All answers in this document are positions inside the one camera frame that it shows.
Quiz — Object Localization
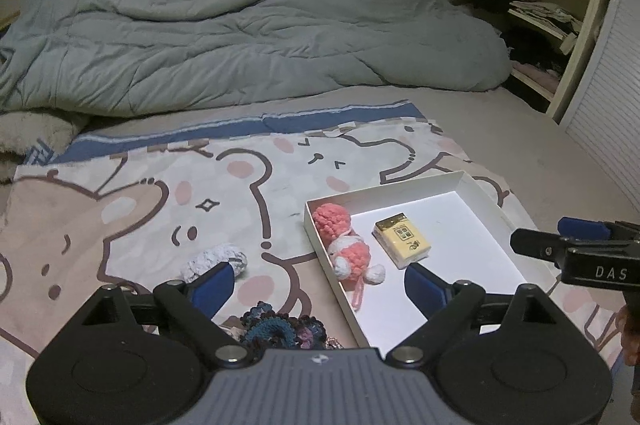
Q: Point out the bear printed blanket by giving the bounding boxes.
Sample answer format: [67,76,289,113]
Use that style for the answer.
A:
[0,100,628,425]

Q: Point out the small yellow box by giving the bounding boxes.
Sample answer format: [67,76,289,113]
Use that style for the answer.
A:
[372,214,433,270]

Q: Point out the beige folded clothes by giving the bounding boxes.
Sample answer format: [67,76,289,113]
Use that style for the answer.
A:
[509,0,584,40]

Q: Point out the dark crochet scrunchie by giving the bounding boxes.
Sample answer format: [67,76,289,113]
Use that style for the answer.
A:
[238,301,329,352]

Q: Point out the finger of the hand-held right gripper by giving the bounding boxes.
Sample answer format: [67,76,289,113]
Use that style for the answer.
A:
[510,228,576,269]
[558,217,640,240]

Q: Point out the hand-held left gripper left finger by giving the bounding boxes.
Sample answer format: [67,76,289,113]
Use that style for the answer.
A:
[80,261,257,367]

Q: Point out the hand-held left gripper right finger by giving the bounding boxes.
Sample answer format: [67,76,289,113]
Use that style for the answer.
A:
[385,262,558,368]

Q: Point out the cream wall shelf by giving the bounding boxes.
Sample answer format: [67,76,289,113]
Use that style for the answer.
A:
[444,0,602,117]

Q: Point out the white cardboard box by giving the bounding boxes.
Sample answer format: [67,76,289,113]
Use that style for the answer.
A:
[304,170,562,349]

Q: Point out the white louvred door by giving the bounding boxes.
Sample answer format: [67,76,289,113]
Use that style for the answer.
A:
[556,0,640,202]

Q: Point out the person's right hand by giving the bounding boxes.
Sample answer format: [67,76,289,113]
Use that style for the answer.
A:
[618,305,640,368]

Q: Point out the beige fluffy blanket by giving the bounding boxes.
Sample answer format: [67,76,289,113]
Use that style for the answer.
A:
[0,108,92,186]

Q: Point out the dark clothes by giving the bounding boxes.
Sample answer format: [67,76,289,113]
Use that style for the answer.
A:
[499,25,572,72]

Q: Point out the white grey scrunchie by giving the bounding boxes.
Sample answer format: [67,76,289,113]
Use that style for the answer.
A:
[180,243,249,284]

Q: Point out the pink folded clothes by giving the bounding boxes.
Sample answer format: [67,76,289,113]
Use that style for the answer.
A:
[510,62,562,92]

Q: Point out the grey duvet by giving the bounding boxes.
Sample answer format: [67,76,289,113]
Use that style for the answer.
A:
[0,0,514,117]

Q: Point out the pink crochet doll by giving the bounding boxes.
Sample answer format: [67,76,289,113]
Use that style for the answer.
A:
[312,202,387,311]

